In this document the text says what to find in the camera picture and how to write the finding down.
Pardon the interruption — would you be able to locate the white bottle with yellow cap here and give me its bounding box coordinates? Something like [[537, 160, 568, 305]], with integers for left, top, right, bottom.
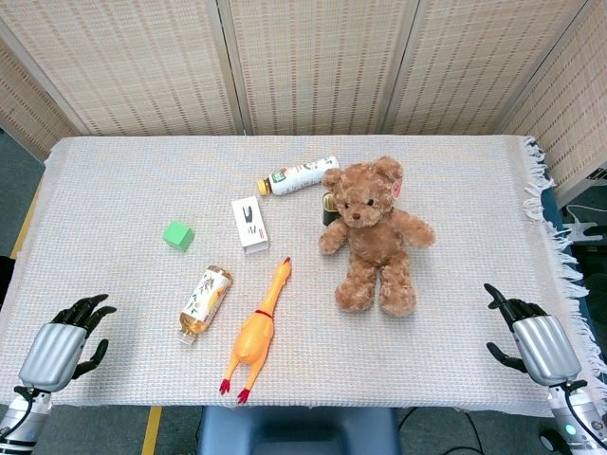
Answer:
[[257, 155, 340, 197]]

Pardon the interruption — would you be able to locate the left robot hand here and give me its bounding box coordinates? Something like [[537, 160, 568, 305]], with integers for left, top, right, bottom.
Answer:
[[17, 293, 118, 392]]

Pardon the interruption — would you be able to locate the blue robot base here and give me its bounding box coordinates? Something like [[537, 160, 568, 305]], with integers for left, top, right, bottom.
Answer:
[[196, 406, 402, 455]]

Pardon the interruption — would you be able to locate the green cube block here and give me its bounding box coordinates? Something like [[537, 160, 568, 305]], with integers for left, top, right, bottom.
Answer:
[[162, 220, 196, 252]]

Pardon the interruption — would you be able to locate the woven folding screen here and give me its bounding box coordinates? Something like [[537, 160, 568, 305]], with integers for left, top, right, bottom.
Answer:
[[0, 0, 607, 191]]

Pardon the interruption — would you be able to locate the woven fringed tablecloth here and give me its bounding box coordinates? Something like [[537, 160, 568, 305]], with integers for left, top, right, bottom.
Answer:
[[0, 135, 607, 411]]

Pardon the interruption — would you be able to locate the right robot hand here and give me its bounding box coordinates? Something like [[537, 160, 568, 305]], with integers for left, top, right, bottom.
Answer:
[[483, 282, 583, 388]]

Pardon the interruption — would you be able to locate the white metal stand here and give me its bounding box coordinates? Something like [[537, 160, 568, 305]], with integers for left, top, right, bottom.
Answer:
[[561, 169, 607, 244]]

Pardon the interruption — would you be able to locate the brown teddy bear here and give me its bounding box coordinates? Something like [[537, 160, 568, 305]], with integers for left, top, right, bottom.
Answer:
[[318, 155, 437, 319]]

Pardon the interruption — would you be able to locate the white cardboard box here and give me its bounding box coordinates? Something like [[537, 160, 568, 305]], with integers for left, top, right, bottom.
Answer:
[[230, 195, 271, 256]]

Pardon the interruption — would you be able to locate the dark green tin can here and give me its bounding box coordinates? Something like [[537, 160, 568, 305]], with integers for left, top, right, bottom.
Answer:
[[322, 191, 340, 229]]

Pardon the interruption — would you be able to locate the amber tea bottle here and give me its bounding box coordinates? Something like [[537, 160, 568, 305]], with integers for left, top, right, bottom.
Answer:
[[176, 264, 234, 346]]

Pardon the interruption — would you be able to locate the yellow rubber chicken toy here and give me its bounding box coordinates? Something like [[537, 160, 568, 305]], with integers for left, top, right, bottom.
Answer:
[[218, 256, 293, 405]]

